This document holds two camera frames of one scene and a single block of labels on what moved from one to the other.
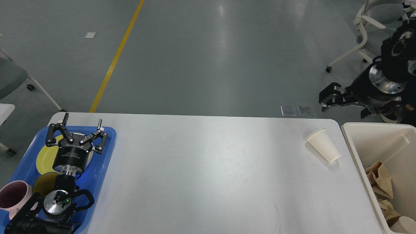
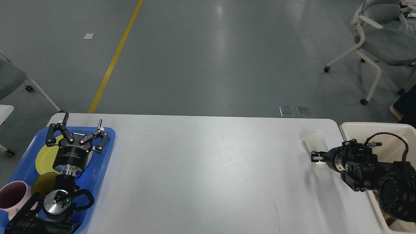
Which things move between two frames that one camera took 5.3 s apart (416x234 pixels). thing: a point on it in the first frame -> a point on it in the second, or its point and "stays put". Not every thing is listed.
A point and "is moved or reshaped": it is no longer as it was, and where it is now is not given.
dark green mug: [45, 183] stays put
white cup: [321, 140] is moved or reshaped
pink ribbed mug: [13, 194] stays put
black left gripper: [71, 158] stays put
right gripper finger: [329, 96] -> [315, 156]
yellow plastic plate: [46, 156] stays put
